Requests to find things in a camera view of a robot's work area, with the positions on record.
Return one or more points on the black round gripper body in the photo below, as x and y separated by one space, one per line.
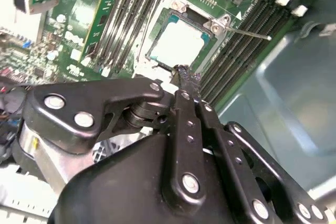
118 187

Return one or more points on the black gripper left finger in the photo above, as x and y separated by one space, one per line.
65 119

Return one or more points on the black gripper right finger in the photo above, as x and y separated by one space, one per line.
236 171

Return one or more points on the metal socket cover frame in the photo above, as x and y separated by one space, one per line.
147 68

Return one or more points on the silver square CPU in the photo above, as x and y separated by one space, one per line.
178 43

